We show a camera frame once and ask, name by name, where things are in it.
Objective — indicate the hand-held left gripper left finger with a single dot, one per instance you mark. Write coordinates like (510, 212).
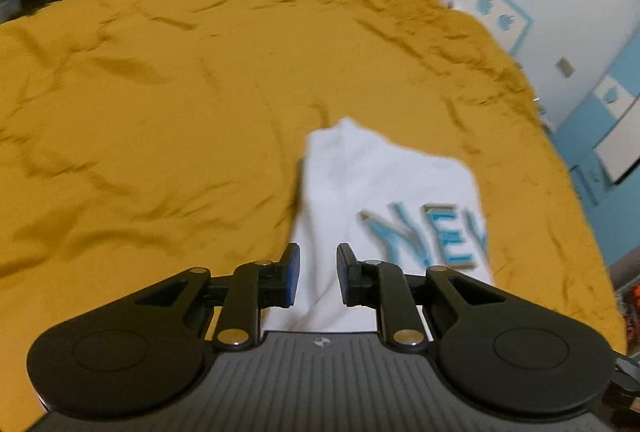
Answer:
(293, 273)

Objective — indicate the white board with black edge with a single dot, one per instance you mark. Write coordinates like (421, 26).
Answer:
(620, 147)

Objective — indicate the white printed t-shirt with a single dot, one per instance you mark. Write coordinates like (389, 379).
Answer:
(370, 177)

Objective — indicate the yellow blanket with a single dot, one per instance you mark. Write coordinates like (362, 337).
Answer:
(150, 112)

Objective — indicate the wall socket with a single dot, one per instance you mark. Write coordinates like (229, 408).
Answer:
(565, 67)

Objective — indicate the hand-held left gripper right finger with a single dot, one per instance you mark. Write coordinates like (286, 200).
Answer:
(344, 273)

